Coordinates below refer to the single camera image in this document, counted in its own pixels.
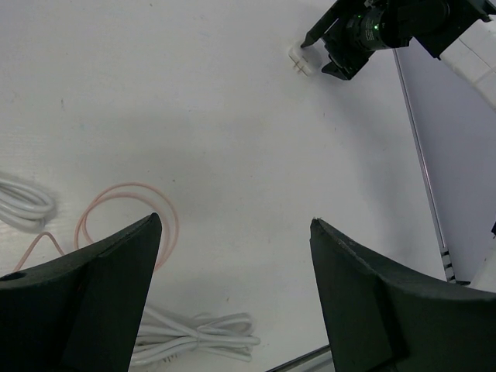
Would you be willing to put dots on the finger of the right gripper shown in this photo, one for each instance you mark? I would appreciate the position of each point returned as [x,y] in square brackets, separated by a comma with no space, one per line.
[330,26]

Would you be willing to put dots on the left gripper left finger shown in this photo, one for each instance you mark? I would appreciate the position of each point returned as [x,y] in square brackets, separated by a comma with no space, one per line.
[82,311]

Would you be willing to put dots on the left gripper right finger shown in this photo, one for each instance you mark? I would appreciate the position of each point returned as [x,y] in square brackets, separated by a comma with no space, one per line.
[383,316]

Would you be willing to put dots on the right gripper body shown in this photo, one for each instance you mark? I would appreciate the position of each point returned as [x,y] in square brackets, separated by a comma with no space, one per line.
[354,35]

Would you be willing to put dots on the small white plug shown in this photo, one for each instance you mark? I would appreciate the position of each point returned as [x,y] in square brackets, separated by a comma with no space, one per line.
[305,61]

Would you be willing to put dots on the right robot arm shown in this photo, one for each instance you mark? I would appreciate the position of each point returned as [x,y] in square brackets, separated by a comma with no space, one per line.
[459,33]

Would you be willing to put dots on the aluminium front rail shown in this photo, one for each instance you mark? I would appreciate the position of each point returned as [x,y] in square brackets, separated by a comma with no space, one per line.
[319,360]

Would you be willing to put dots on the aluminium rail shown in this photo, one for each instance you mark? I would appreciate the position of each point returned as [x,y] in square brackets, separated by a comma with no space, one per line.
[443,249]
[319,360]

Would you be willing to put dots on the aluminium right rail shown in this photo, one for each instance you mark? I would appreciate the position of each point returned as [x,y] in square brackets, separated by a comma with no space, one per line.
[443,249]

